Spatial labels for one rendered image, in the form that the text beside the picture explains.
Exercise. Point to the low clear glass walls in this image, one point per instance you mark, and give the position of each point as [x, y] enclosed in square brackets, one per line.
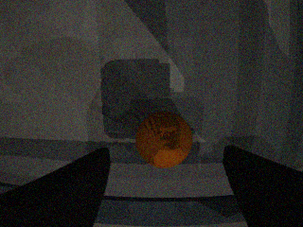
[200, 174]

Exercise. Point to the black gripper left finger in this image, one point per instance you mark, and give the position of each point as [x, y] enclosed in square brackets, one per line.
[67, 197]

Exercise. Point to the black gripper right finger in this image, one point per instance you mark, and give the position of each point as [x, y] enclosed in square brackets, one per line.
[269, 194]

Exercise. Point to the brown ball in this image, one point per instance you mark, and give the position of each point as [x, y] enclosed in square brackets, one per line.
[176, 129]

